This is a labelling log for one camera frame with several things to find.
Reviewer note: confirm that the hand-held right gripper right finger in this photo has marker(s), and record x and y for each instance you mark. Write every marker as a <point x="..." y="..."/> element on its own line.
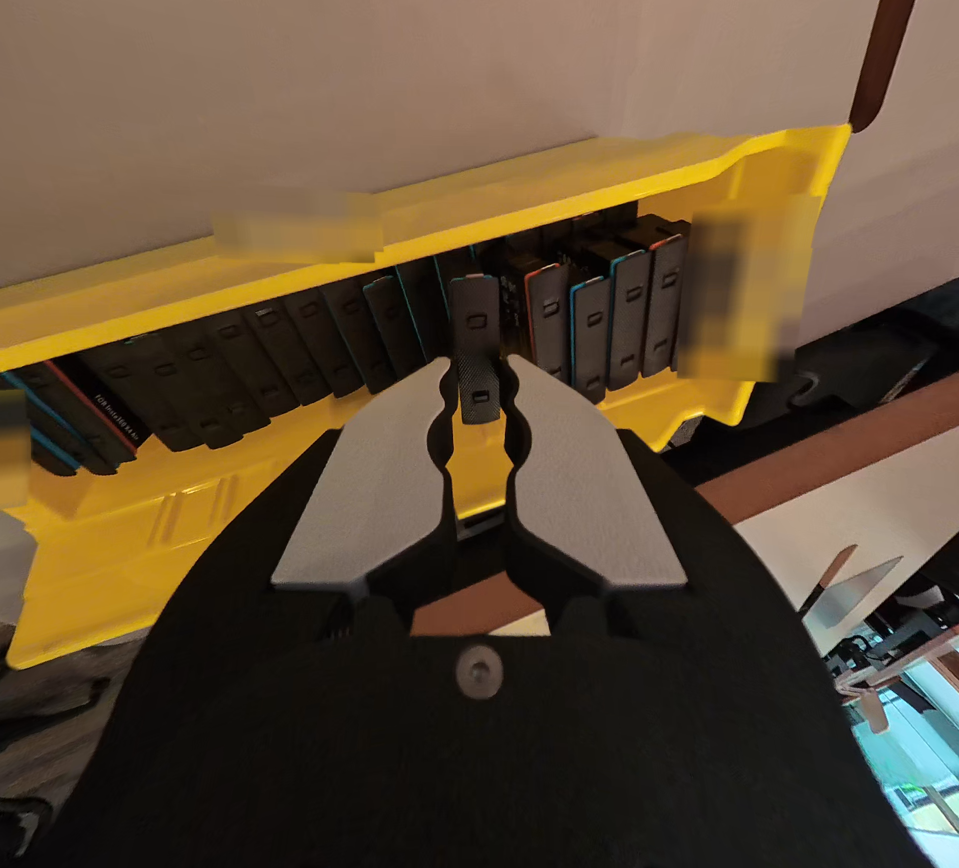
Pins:
<point x="600" y="509"/>

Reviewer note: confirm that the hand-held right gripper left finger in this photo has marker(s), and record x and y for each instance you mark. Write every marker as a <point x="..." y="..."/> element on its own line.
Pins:
<point x="360" y="509"/>

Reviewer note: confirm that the black battery blue stripe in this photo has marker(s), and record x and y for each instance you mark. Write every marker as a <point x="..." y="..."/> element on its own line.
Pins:
<point x="477" y="344"/>

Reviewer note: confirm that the yellow plastic bin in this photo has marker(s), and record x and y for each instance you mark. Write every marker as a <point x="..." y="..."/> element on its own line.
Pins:
<point x="150" y="539"/>

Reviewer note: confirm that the row of black batteries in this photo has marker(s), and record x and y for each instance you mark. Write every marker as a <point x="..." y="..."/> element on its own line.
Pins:
<point x="225" y="374"/>

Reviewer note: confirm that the wooden work table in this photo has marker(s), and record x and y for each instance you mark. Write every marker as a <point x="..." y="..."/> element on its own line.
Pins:
<point x="839" y="434"/>

